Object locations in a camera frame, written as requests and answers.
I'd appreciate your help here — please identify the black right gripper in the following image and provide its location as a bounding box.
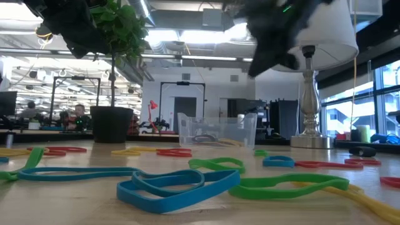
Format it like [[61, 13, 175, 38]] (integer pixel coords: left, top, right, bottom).
[[223, 0, 313, 78]]

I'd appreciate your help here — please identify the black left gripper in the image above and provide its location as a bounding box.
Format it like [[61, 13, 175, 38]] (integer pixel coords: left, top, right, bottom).
[[23, 0, 110, 60]]

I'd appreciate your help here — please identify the clear plastic bin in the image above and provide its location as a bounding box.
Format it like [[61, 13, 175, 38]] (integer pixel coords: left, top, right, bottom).
[[177, 112, 258, 149]]

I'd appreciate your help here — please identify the yellow rubber band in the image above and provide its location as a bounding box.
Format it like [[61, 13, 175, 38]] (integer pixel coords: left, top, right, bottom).
[[0, 147, 50, 158], [199, 138, 245, 148], [292, 182, 400, 224], [111, 147, 159, 157]]

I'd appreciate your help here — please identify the long thin blue rubber band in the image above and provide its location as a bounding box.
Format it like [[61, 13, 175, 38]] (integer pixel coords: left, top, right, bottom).
[[17, 166, 206, 198]]

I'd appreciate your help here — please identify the long red rubber band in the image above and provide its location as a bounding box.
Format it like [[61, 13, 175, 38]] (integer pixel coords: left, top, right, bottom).
[[379, 176, 400, 189], [155, 147, 193, 158]]

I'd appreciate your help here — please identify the wide blue rubber band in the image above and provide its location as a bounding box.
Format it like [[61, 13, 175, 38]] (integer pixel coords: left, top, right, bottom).
[[116, 169, 242, 215]]

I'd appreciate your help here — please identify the white-shade silver table lamp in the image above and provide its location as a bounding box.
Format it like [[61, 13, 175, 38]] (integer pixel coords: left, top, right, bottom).
[[271, 0, 359, 149]]

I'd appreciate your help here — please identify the black machine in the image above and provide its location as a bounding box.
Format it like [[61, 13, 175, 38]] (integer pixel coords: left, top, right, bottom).
[[227, 98, 270, 140]]

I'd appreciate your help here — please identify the tall black cabinet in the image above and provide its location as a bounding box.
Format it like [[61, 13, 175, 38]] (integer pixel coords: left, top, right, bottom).
[[269, 99, 300, 139]]

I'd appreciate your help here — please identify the person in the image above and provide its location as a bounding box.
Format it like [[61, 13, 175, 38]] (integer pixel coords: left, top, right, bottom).
[[67, 104, 92, 131], [20, 100, 40, 119]]

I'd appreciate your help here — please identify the long ceiling light strip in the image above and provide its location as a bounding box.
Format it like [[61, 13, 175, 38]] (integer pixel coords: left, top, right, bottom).
[[139, 53, 254, 63]]

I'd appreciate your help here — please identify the grey ceiling box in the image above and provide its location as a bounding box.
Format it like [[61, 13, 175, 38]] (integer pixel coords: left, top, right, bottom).
[[202, 8, 224, 28]]

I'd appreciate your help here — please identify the green plant in black pot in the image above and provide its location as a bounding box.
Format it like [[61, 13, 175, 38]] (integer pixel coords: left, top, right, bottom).
[[89, 0, 150, 144]]

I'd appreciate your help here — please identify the red desk lamp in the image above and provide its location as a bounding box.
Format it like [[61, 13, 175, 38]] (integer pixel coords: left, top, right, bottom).
[[147, 99, 159, 133]]

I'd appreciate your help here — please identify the black monitor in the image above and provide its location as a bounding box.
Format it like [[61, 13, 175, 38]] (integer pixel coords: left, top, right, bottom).
[[0, 91, 18, 116]]

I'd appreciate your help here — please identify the dark grey cabinet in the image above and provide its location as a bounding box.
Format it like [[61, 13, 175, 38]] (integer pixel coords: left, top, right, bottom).
[[173, 96, 198, 132]]

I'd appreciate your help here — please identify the small black robot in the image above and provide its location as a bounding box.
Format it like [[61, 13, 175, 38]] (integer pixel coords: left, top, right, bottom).
[[139, 116, 171, 132]]

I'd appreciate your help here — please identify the pale green roll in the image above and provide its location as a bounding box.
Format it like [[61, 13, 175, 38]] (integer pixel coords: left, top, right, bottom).
[[357, 124, 371, 143]]

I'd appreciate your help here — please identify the blue bag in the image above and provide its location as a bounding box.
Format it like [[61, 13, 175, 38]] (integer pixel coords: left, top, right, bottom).
[[371, 133, 400, 146]]

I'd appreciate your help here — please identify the black station frame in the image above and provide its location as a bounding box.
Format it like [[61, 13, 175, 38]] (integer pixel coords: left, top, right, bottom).
[[49, 76, 101, 126]]

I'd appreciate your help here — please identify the black gantry frame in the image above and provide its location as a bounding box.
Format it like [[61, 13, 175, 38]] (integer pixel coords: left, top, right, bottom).
[[158, 81, 207, 134]]

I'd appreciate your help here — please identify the silver metal post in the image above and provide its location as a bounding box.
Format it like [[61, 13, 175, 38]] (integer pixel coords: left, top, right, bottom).
[[4, 131, 15, 149]]

